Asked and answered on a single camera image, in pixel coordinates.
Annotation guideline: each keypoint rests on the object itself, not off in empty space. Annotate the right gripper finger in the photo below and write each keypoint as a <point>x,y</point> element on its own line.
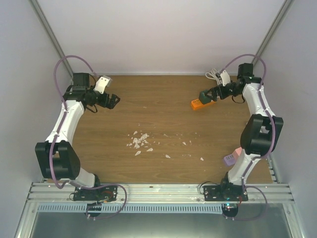
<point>212,91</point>
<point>214,98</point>

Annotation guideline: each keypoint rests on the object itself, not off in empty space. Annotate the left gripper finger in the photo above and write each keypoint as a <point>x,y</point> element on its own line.
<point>113,103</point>
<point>114,97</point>

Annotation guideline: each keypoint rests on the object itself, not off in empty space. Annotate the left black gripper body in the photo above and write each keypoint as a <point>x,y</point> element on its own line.
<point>103,102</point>

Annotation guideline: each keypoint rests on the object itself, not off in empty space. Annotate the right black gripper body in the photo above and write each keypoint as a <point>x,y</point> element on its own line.
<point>225,94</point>

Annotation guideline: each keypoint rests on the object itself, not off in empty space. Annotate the green cube plug adapter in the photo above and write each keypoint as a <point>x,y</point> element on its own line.
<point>205,97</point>

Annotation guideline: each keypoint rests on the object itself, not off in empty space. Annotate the orange power strip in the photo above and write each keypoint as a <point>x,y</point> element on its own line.
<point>197,104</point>

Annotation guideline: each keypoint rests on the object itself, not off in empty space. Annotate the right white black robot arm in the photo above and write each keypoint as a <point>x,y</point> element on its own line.
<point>258,138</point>

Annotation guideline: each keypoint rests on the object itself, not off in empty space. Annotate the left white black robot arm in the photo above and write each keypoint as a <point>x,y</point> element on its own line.
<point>56,156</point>

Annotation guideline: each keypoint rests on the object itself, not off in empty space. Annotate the pink cube socket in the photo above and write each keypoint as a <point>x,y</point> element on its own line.
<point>237,152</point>

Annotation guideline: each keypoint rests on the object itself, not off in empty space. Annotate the purple power strip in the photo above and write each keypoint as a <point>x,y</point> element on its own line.
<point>231,159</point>

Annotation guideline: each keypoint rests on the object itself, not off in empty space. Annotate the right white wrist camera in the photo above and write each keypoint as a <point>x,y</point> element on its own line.
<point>222,78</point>

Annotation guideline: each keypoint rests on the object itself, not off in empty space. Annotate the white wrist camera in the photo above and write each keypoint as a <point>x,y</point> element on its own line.
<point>222,78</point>
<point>102,83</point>

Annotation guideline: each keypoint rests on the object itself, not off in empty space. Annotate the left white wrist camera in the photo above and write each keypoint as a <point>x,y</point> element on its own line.
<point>102,83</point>

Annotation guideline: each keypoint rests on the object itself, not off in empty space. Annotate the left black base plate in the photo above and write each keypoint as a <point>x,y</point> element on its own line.
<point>105,194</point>

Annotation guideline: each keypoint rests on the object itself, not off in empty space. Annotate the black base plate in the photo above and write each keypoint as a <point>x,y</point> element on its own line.
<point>105,194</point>
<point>215,193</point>

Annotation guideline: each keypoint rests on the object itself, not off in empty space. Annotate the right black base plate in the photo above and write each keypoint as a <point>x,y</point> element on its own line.
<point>215,193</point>

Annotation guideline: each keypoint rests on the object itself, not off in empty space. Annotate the grey slotted cable duct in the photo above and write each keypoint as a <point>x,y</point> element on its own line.
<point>137,208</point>

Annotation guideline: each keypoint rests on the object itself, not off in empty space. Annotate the aluminium front rail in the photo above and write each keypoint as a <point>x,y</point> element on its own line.
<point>166,193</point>

